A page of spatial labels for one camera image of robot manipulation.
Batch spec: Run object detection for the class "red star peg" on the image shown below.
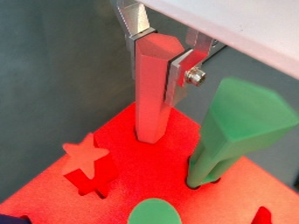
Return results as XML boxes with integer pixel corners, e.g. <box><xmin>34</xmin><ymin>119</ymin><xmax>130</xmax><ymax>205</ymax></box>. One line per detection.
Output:
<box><xmin>61</xmin><ymin>133</ymin><xmax>117</xmax><ymax>199</ymax></box>

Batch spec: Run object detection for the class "green pentagon head peg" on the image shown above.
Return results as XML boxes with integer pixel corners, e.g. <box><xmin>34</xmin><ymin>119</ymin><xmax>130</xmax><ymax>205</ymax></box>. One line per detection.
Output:
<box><xmin>186</xmin><ymin>77</ymin><xmax>299</xmax><ymax>189</ymax></box>

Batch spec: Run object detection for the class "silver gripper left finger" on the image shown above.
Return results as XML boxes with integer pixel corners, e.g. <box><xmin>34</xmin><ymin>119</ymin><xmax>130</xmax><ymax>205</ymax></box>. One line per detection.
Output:
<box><xmin>109</xmin><ymin>0</ymin><xmax>156</xmax><ymax>78</ymax></box>

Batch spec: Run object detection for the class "tall red hexagon peg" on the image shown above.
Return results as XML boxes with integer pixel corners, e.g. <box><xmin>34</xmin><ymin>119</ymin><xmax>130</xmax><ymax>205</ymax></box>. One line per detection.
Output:
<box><xmin>134</xmin><ymin>33</ymin><xmax>184</xmax><ymax>144</ymax></box>

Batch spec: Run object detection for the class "blue rounded block peg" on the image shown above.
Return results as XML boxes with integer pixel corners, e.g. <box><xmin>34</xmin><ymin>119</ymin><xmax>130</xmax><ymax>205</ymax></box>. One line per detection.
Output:
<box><xmin>0</xmin><ymin>214</ymin><xmax>32</xmax><ymax>224</ymax></box>

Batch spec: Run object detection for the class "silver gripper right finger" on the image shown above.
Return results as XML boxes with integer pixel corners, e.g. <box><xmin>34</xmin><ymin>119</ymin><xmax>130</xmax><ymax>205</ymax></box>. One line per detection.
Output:
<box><xmin>164</xmin><ymin>28</ymin><xmax>219</xmax><ymax>107</ymax></box>

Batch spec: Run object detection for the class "green cylinder peg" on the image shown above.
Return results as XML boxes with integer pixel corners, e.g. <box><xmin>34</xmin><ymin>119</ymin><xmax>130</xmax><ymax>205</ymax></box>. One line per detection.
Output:
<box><xmin>126</xmin><ymin>198</ymin><xmax>182</xmax><ymax>224</ymax></box>

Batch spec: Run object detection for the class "red shape sorting board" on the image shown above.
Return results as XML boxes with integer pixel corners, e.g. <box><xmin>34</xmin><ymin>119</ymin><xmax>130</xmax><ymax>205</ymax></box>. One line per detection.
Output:
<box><xmin>0</xmin><ymin>106</ymin><xmax>299</xmax><ymax>224</ymax></box>

